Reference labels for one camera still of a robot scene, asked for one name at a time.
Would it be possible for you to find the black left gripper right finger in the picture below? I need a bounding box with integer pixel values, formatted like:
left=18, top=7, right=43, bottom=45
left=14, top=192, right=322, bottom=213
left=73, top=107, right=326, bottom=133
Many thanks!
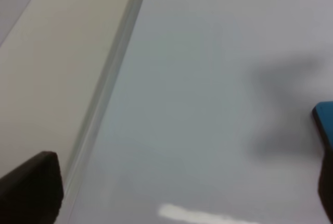
left=318, top=149, right=333, bottom=223

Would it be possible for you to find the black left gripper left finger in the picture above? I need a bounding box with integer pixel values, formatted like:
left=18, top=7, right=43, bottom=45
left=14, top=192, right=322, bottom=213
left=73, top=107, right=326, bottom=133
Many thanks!
left=1, top=151, right=64, bottom=223

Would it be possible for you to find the blue whiteboard eraser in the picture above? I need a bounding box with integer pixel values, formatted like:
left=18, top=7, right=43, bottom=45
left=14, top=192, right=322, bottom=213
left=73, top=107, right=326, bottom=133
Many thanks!
left=312, top=101, right=333, bottom=150

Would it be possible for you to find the white whiteboard with aluminium frame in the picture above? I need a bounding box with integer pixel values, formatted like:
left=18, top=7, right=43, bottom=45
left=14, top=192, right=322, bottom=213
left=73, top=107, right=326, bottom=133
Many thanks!
left=59, top=0, right=333, bottom=224

